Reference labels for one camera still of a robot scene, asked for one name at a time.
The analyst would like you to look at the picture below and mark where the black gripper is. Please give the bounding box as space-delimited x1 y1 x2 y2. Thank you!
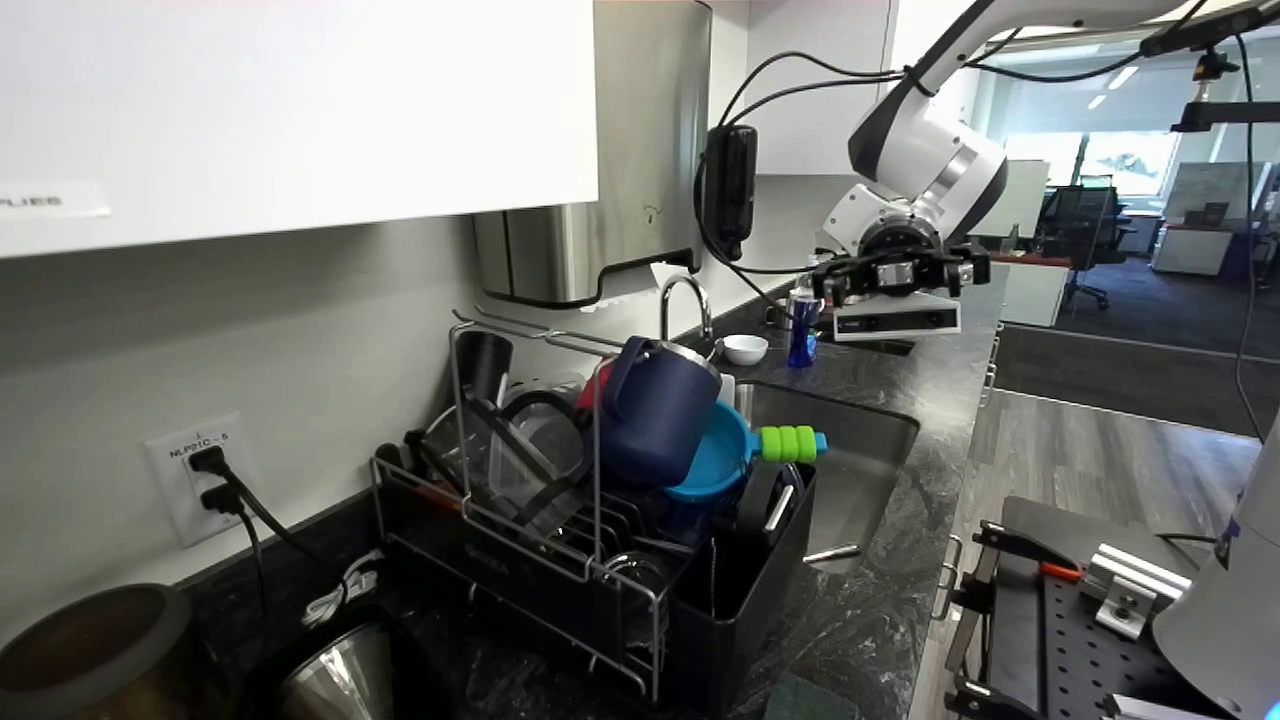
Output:
804 220 1000 303

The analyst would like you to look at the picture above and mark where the blue dish soap bottle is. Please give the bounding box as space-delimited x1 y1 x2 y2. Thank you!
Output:
784 284 826 377

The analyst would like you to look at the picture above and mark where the stainless steel sink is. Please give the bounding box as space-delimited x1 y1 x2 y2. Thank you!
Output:
732 377 925 568

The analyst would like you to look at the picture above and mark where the black dish rack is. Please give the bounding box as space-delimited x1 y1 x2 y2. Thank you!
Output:
369 315 820 713

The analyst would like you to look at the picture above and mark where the small white bowl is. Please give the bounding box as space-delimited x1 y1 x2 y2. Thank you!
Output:
717 332 773 369

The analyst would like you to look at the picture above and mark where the black office chair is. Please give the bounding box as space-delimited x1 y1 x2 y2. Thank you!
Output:
1038 179 1131 315

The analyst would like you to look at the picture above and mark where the white tall cabinet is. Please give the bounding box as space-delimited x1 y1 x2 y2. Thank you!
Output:
744 0 936 176

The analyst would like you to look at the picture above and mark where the chrome faucet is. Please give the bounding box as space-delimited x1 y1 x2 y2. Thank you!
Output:
651 274 717 354

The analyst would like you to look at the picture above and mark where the blue plastic bowl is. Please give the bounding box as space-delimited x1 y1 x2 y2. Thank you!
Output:
665 398 761 508

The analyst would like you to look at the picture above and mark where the orange black marker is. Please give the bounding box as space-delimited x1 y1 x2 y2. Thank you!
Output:
972 521 1092 590

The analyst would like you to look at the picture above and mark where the steel paper towel dispenser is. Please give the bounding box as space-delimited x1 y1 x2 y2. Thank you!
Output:
465 0 717 313

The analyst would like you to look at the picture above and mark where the black mounting board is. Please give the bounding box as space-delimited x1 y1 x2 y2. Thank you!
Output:
992 491 1231 720

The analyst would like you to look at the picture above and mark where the clear glass lid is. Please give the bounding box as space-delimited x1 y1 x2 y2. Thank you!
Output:
426 393 594 537

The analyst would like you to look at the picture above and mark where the white upper cabinet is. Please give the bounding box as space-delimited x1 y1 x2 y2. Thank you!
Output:
0 0 600 277

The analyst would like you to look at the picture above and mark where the steel funnel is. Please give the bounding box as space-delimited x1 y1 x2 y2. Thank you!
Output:
278 619 405 720

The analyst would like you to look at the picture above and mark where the brown bowl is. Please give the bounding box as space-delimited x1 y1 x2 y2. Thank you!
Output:
0 590 195 720

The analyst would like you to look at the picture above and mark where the black wall soap dispenser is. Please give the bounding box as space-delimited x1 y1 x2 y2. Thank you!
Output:
696 121 761 264

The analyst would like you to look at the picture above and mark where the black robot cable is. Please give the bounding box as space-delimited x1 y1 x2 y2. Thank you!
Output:
694 49 913 277

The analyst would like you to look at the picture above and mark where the silver metal bracket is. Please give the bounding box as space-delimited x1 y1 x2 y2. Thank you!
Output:
1089 539 1197 641

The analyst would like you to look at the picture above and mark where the orange handled utensil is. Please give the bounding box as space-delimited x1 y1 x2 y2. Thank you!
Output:
395 474 473 521

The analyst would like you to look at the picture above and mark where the white coiled cable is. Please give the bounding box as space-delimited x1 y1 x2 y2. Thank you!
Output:
298 554 388 632

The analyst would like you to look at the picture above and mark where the white wall outlet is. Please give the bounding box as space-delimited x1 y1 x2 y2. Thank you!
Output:
139 418 262 554

